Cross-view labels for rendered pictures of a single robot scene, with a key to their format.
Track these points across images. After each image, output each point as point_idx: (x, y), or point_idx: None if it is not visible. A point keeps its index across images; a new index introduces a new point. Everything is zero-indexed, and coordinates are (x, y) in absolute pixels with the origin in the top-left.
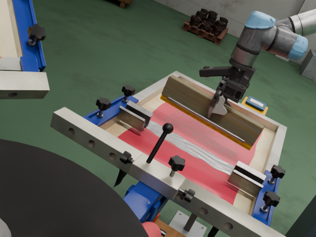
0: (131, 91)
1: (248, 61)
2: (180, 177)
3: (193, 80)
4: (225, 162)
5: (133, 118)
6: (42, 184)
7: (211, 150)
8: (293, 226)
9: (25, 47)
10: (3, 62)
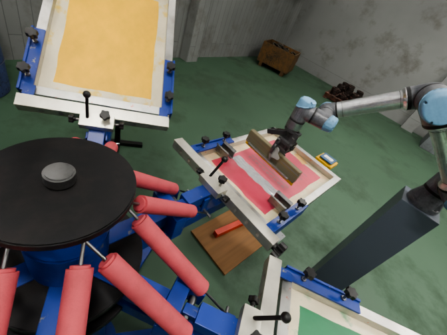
0: (227, 135)
1: (295, 128)
2: (224, 188)
3: None
4: (275, 190)
5: (223, 151)
6: (105, 163)
7: (270, 181)
8: (334, 248)
9: (163, 102)
10: (150, 109)
